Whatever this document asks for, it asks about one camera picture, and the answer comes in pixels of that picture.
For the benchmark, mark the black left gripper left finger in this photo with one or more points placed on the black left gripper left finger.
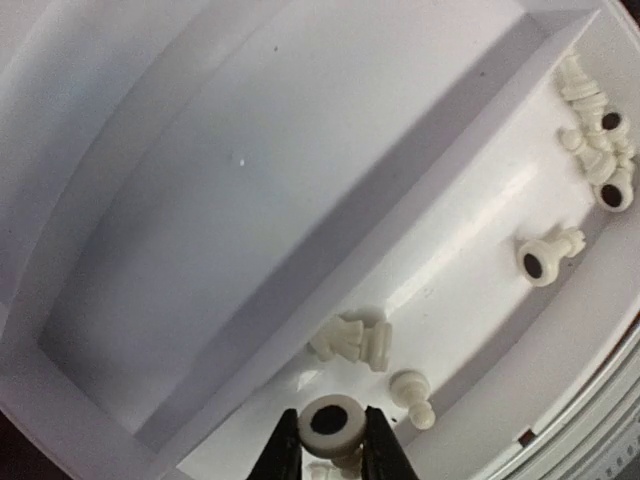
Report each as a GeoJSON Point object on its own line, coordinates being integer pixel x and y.
{"type": "Point", "coordinates": [281, 458]}

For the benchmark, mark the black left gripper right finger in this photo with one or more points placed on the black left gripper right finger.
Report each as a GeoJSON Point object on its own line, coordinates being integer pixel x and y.
{"type": "Point", "coordinates": [383, 456]}

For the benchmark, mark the white piece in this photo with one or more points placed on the white piece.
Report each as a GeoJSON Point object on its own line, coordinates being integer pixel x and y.
{"type": "Point", "coordinates": [332, 426]}

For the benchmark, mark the white pawn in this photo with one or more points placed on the white pawn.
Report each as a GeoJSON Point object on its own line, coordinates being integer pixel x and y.
{"type": "Point", "coordinates": [411, 391]}

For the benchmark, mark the white plastic compartment tray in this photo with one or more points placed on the white plastic compartment tray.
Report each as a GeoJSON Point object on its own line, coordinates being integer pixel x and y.
{"type": "Point", "coordinates": [214, 211]}

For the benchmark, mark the white piece lying alone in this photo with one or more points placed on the white piece lying alone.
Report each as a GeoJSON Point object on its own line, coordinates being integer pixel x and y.
{"type": "Point", "coordinates": [539, 259]}

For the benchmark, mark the front aluminium rail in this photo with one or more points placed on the front aluminium rail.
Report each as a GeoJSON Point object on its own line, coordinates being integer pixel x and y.
{"type": "Point", "coordinates": [588, 428]}

